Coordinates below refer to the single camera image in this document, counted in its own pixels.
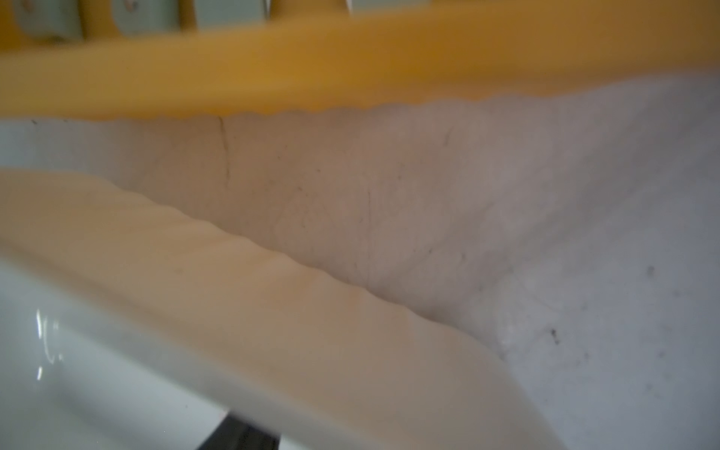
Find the white storage box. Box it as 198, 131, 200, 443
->
1, 169, 563, 449

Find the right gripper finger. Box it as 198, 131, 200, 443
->
198, 414, 281, 450

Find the mint green folding knife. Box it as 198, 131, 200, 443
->
346, 0, 431, 13
111, 0, 181, 37
11, 0, 84, 41
193, 0, 272, 29

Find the yellow storage box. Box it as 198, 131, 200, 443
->
1, 1, 719, 119

